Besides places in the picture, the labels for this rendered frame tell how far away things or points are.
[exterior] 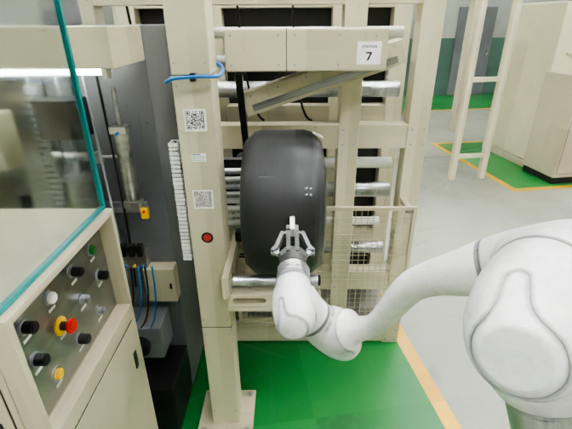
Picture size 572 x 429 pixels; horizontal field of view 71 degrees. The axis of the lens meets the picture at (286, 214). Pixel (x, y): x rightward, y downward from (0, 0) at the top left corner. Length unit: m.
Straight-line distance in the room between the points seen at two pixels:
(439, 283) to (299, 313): 0.33
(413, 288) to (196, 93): 0.94
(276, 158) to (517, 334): 1.01
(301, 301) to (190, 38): 0.87
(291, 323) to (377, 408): 1.48
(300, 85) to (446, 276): 1.21
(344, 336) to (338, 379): 1.44
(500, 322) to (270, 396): 1.96
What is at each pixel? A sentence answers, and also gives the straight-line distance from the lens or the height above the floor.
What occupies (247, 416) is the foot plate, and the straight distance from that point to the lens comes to 2.29.
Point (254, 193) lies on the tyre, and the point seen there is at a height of 1.31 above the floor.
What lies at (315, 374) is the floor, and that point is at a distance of 2.47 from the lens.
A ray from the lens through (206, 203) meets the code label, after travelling 1.52.
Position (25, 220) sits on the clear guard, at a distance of 1.08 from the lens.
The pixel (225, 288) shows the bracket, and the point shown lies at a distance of 1.56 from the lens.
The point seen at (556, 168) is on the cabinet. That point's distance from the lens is 5.83.
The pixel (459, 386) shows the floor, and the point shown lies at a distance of 2.58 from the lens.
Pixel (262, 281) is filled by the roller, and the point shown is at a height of 0.91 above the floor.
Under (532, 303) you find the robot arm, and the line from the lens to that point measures 0.51.
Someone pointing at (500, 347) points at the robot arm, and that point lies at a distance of 0.51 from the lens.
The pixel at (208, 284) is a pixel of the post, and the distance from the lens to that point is 1.70.
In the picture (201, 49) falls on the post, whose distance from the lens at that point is 1.39.
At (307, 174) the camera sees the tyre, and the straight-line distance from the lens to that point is 1.32.
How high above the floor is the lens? 1.81
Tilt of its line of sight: 26 degrees down
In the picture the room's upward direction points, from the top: straight up
